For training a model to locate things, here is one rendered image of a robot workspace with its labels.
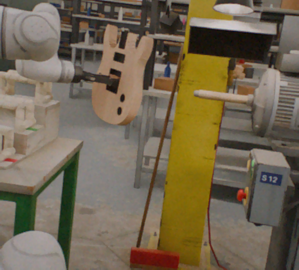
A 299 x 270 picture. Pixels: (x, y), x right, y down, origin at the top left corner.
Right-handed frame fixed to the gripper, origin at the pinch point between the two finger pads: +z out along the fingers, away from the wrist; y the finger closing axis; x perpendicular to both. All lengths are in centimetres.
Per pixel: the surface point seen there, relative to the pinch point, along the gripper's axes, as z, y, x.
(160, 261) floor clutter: 76, -25, -107
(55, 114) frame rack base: -17.1, -12.6, -20.3
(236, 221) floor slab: 174, -57, -101
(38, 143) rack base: -26.7, -1.7, -30.8
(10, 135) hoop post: -41.7, 6.6, -25.9
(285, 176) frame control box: 16, 84, -11
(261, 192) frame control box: 12, 80, -18
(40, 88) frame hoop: -26.9, -10.2, -9.6
